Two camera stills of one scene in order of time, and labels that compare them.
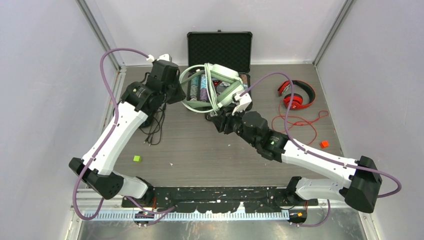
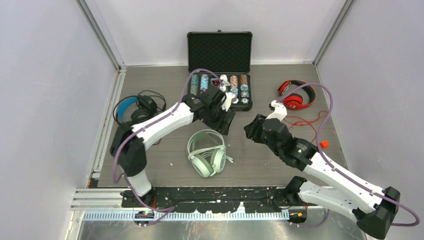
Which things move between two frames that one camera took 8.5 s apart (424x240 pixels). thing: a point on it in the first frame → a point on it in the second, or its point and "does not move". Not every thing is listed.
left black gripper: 181,94 → 222,126
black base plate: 254,199 does not move
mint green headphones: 205,87 → 206,151
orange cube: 324,144 does not move
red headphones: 297,99 does not move
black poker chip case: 232,49 does not move
